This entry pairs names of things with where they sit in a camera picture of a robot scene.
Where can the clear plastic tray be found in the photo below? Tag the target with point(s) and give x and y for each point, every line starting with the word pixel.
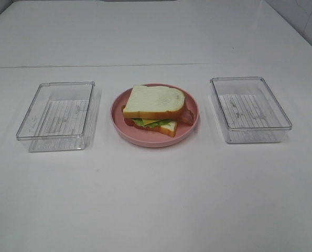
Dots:
pixel 248 111
pixel 61 117

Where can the clear right plastic tray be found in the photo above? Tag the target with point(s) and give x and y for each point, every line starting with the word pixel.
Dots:
pixel 248 111

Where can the yellow cheese slice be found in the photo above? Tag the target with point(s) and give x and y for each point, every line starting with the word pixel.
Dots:
pixel 149 121

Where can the green lettuce leaf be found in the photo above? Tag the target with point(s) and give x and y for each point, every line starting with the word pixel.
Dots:
pixel 138 122

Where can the bread slice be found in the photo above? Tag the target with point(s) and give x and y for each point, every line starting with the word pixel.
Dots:
pixel 169 129
pixel 154 102

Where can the pink round plate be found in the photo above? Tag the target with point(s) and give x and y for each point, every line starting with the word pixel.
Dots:
pixel 151 139

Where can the clear left plastic tray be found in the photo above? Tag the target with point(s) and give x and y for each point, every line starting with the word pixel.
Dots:
pixel 61 117

